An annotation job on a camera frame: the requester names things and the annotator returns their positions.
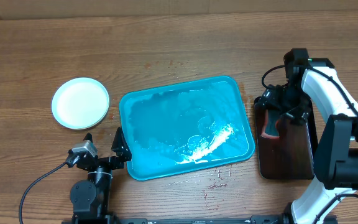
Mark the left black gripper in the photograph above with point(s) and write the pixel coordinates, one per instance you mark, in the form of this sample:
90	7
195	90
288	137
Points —
121	156

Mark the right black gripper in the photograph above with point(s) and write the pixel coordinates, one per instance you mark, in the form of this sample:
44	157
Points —
284	109

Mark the orange and green sponge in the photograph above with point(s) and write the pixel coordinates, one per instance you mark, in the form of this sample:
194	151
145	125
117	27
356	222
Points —
269	128

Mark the light blue plate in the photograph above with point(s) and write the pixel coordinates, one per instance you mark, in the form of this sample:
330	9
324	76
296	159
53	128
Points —
73	95

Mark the teal plastic tray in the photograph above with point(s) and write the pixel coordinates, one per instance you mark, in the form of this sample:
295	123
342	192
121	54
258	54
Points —
185	127

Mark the yellow plate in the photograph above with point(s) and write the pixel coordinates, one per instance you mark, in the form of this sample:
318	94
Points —
89	115

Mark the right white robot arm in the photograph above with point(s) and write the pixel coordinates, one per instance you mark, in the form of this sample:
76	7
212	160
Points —
335	160

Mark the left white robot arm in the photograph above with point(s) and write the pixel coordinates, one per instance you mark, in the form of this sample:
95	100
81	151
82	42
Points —
90	197

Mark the black water tray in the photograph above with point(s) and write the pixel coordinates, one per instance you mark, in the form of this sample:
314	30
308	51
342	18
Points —
290	157

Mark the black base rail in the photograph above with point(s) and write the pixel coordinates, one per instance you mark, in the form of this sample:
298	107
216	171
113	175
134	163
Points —
194	221

